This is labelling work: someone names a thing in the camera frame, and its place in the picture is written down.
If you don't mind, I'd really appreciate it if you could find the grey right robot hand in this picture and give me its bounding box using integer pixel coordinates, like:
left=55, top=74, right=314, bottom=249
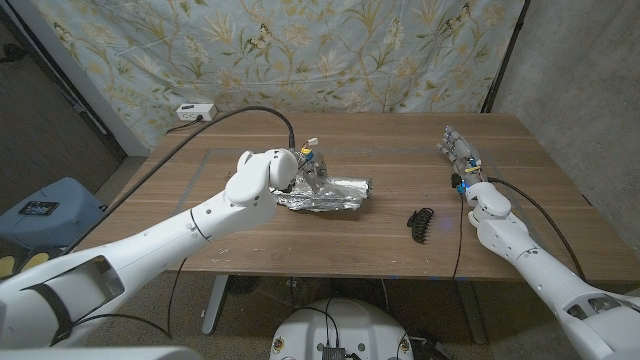
left=437, top=125, right=485, bottom=185

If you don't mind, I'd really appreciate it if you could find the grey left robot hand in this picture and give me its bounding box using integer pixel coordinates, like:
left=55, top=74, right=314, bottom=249
left=297, top=148, right=330, bottom=195

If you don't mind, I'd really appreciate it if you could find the aluminum foil roll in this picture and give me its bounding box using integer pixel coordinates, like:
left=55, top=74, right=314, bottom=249
left=273, top=175, right=374, bottom=213

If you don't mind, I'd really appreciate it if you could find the black claw hair clip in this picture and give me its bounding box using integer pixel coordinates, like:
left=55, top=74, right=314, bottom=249
left=406, top=207, right=435, bottom=245

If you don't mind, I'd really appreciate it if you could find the black backdrop pole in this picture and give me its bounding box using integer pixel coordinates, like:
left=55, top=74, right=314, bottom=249
left=481, top=0, right=531, bottom=114

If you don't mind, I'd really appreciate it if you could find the floral printed backdrop cloth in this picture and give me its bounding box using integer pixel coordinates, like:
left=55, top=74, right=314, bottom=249
left=29, top=0, right=526, bottom=151

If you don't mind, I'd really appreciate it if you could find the white power outlet box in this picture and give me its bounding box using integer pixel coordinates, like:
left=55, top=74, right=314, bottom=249
left=175, top=103, right=218, bottom=123

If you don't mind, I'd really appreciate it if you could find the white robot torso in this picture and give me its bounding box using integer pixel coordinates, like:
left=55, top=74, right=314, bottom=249
left=269, top=298, right=415, bottom=360

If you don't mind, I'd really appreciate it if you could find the grey metal table leg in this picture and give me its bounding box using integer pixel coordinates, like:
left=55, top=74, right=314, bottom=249
left=201, top=274, right=230, bottom=335
left=454, top=279, right=489, bottom=345

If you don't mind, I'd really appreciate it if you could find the blue plastic storage bin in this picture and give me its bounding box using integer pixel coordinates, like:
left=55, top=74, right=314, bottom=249
left=0, top=176, right=106, bottom=251

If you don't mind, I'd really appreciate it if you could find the black label card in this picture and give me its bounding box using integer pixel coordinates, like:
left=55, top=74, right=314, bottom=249
left=18, top=200, right=60, bottom=217

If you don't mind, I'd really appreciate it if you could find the white robot torso rim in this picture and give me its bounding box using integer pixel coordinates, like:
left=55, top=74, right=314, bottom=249
left=0, top=346, right=204, bottom=360

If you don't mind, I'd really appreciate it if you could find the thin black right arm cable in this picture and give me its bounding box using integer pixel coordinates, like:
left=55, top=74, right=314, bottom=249
left=452, top=192, right=466, bottom=280

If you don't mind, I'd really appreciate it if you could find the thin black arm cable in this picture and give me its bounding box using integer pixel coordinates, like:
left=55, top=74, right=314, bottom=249
left=73, top=256, right=190, bottom=341
left=452, top=192, right=466, bottom=280

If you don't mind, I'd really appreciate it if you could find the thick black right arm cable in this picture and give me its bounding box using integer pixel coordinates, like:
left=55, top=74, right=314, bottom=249
left=487, top=177, right=587, bottom=282

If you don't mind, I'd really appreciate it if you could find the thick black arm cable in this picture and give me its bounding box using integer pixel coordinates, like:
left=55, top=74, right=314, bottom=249
left=487, top=177, right=587, bottom=282
left=64, top=105, right=297, bottom=254

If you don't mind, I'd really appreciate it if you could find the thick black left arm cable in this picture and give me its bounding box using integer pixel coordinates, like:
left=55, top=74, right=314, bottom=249
left=64, top=105, right=297, bottom=254

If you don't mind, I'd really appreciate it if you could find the black outlet power cord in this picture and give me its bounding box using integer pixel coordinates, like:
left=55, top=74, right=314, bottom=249
left=165, top=115, right=204, bottom=135

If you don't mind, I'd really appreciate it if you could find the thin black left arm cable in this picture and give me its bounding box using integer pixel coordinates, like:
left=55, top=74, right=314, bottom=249
left=73, top=256, right=190, bottom=341

